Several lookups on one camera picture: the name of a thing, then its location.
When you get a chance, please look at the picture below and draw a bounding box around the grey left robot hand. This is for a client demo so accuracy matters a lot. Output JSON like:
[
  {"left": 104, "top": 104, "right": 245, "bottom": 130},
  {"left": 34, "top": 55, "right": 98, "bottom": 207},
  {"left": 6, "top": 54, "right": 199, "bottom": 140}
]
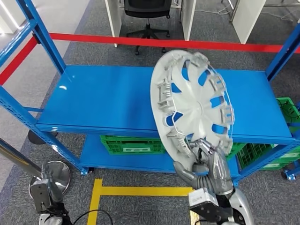
[{"left": 41, "top": 164, "right": 64, "bottom": 205}]

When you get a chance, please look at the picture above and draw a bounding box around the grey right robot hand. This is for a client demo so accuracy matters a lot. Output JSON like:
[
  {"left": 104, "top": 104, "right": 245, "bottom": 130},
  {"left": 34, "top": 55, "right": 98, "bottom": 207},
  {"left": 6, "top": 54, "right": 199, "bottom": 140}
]
[{"left": 173, "top": 139, "right": 234, "bottom": 196}]

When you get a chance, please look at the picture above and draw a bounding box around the silver plastic wheel hubcap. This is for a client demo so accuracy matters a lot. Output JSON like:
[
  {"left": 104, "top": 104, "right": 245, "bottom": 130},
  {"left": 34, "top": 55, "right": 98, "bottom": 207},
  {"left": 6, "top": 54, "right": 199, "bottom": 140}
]
[{"left": 150, "top": 49, "right": 236, "bottom": 172}]

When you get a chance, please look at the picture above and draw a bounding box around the blue steel shelf rack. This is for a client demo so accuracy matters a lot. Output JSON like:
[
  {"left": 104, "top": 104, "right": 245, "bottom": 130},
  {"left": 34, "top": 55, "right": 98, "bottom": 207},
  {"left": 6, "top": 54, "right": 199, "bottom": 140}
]
[
  {"left": 0, "top": 0, "right": 300, "bottom": 188},
  {"left": 280, "top": 102, "right": 300, "bottom": 182}
]

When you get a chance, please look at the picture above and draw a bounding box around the green plastic crate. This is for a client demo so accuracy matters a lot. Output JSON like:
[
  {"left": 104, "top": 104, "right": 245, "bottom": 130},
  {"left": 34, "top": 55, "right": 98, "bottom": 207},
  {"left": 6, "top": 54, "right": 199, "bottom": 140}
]
[
  {"left": 231, "top": 142, "right": 247, "bottom": 152},
  {"left": 260, "top": 152, "right": 300, "bottom": 171},
  {"left": 237, "top": 97, "right": 300, "bottom": 162},
  {"left": 99, "top": 135, "right": 166, "bottom": 146},
  {"left": 225, "top": 148, "right": 246, "bottom": 161},
  {"left": 103, "top": 142, "right": 167, "bottom": 155}
]

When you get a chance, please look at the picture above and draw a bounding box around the black round stanchion base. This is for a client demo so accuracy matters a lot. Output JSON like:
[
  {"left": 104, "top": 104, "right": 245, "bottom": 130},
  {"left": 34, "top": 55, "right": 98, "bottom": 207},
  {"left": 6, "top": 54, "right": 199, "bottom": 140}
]
[{"left": 28, "top": 129, "right": 59, "bottom": 146}]

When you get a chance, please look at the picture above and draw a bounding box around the chrome barrier stanchion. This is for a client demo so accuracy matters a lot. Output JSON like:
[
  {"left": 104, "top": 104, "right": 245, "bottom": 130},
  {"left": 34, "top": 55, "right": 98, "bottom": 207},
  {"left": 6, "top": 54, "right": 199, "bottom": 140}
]
[{"left": 0, "top": 137, "right": 72, "bottom": 200}]

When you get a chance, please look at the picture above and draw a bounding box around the yellow tape square outline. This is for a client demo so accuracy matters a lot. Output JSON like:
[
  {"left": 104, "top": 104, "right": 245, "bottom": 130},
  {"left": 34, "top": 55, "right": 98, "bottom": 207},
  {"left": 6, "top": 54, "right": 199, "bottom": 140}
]
[{"left": 87, "top": 178, "right": 201, "bottom": 225}]

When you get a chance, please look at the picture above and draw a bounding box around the red barrier belt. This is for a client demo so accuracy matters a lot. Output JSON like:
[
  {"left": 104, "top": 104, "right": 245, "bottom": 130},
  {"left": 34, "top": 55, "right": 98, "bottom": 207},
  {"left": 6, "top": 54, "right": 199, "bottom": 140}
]
[
  {"left": 50, "top": 32, "right": 300, "bottom": 54},
  {"left": 0, "top": 37, "right": 38, "bottom": 86}
]

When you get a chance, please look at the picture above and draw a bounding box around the white desk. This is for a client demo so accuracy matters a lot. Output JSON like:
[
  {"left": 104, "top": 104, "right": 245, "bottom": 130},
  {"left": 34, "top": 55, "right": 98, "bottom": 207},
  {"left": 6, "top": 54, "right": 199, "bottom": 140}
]
[
  {"left": 105, "top": 0, "right": 197, "bottom": 48},
  {"left": 231, "top": 0, "right": 300, "bottom": 45}
]

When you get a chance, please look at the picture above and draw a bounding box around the black office chair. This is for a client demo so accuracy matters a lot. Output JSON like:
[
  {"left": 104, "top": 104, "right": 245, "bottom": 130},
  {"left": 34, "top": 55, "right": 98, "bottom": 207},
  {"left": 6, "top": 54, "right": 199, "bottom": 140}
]
[{"left": 124, "top": 0, "right": 173, "bottom": 57}]

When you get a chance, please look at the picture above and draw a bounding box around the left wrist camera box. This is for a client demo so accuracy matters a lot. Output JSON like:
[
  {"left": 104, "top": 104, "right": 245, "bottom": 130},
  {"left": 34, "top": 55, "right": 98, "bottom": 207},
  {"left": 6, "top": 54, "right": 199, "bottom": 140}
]
[{"left": 29, "top": 178, "right": 60, "bottom": 215}]

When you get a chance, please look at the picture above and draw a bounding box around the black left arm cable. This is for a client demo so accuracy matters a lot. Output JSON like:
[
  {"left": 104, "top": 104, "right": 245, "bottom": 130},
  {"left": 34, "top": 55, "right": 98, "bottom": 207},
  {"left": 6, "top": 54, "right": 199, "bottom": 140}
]
[{"left": 72, "top": 209, "right": 115, "bottom": 225}]

